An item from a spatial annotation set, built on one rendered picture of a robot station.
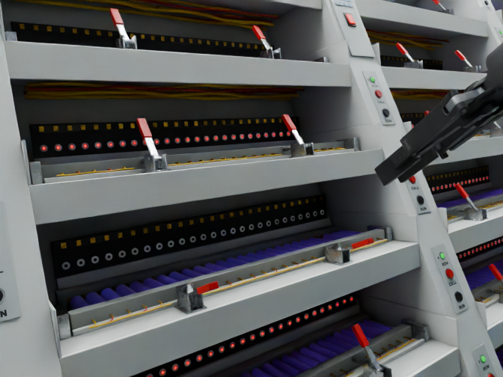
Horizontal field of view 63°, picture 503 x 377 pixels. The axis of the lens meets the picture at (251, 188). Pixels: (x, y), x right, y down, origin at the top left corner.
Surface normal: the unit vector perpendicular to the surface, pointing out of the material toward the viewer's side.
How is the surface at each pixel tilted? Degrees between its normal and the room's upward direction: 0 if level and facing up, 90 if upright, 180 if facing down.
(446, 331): 90
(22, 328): 90
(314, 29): 90
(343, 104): 90
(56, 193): 110
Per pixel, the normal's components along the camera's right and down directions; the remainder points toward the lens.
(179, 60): 0.56, 0.00
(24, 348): 0.49, -0.33
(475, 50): -0.83, 0.12
